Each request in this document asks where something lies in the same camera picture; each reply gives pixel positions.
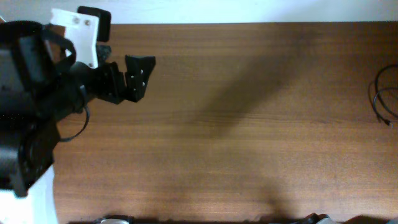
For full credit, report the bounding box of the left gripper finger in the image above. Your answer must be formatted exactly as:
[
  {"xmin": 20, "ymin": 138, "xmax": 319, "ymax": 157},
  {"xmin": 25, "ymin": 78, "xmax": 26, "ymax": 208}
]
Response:
[
  {"xmin": 96, "ymin": 45, "xmax": 111, "ymax": 62},
  {"xmin": 125, "ymin": 55, "xmax": 156, "ymax": 103}
]

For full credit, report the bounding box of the right arm base clamp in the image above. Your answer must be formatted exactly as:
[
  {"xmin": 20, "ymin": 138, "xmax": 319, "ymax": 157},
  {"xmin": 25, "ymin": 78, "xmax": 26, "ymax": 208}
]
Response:
[{"xmin": 295, "ymin": 213, "xmax": 340, "ymax": 224}]

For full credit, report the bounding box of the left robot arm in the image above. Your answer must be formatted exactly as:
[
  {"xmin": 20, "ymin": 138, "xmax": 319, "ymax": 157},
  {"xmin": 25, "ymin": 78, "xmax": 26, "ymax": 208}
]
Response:
[{"xmin": 1, "ymin": 21, "xmax": 156, "ymax": 223}]

